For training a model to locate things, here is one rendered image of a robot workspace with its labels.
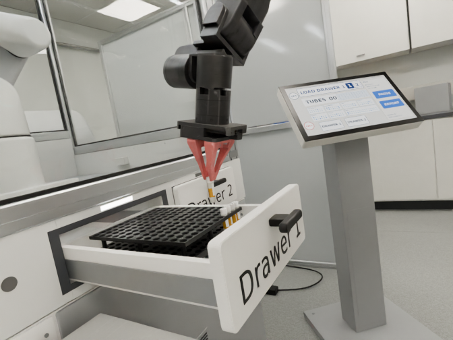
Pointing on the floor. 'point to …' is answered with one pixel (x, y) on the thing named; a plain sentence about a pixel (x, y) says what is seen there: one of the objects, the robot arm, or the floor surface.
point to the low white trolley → (120, 330)
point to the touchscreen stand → (358, 256)
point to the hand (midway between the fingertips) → (209, 175)
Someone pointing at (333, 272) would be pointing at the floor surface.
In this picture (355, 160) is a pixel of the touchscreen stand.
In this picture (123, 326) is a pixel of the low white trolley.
